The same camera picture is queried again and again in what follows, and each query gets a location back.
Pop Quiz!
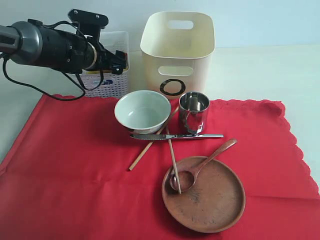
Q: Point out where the cream plastic bin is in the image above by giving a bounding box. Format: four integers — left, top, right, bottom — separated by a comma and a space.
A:
140, 11, 215, 100

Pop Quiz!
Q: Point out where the round wooden plate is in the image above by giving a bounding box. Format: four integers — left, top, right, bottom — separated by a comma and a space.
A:
161, 159, 246, 233

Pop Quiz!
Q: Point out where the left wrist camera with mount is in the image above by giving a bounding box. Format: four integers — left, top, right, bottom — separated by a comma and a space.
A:
67, 9, 109, 42

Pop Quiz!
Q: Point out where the red scalloped tablecloth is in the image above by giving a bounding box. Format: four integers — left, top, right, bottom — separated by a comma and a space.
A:
0, 96, 320, 240

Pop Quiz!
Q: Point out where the white perforated plastic basket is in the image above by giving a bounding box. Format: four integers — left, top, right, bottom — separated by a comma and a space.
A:
79, 31, 130, 99

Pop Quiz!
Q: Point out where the wooden spoon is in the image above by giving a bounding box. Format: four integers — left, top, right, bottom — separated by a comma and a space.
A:
169, 138, 238, 194

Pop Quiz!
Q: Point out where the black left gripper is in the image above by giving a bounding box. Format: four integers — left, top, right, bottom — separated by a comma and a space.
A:
93, 43, 126, 75

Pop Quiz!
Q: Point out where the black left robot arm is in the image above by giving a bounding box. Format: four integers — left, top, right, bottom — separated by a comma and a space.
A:
0, 16, 127, 75

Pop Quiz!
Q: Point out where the wooden chopstick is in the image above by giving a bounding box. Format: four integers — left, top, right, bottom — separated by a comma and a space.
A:
128, 106, 180, 172
168, 139, 182, 194

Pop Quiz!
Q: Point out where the blue white milk carton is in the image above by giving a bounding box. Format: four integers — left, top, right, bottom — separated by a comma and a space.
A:
92, 79, 114, 86

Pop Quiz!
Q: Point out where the silver table knife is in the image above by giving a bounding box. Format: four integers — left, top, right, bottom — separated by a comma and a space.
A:
130, 134, 224, 141

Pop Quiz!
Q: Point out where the pale green ceramic bowl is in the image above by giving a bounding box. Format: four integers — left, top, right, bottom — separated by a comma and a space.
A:
114, 90, 172, 134

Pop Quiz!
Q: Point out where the stainless steel cup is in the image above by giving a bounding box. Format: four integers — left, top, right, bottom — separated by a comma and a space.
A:
178, 91, 210, 134

